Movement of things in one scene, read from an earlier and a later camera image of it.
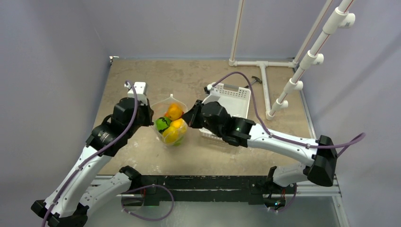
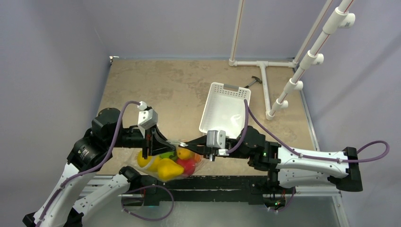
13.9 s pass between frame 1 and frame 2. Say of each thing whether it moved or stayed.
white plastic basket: stayed
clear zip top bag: moved
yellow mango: moved
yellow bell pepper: moved
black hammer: stayed
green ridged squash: moved
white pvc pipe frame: stayed
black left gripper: moved
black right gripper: moved
